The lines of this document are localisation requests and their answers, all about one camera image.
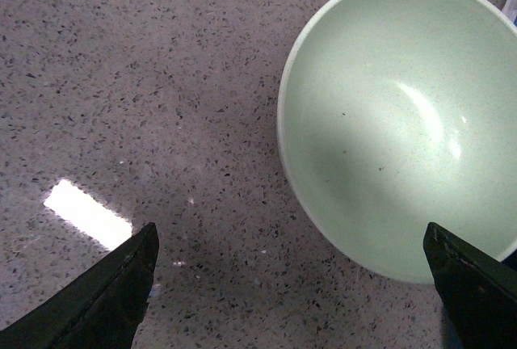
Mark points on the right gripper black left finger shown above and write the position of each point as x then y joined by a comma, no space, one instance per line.
102,308

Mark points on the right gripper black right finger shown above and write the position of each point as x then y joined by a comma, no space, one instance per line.
478,292

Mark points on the green bowl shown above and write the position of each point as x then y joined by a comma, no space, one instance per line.
393,114

